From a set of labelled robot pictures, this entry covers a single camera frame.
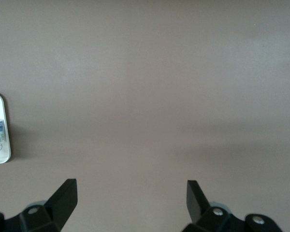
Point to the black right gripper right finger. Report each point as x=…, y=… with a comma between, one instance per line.
x=198, y=210

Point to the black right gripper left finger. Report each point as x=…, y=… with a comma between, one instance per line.
x=60, y=207

